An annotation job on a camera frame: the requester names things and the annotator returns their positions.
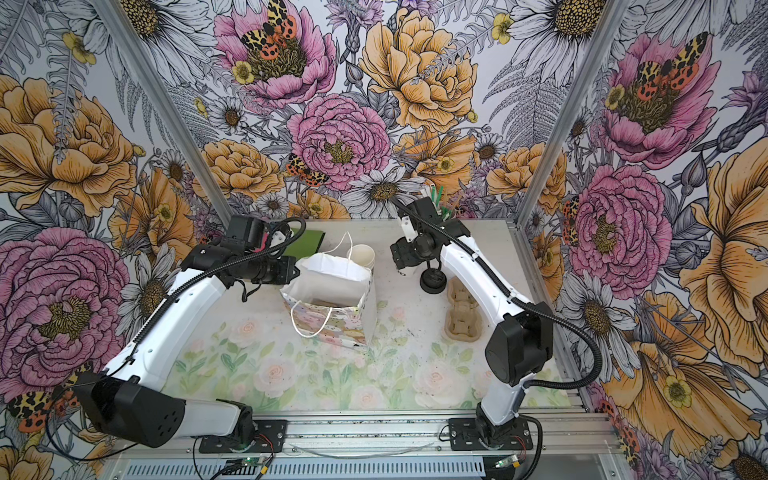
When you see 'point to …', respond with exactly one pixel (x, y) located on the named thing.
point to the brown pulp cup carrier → (464, 319)
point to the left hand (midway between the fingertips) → (295, 282)
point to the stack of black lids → (433, 280)
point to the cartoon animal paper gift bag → (333, 297)
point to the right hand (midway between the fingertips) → (410, 261)
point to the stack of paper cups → (362, 254)
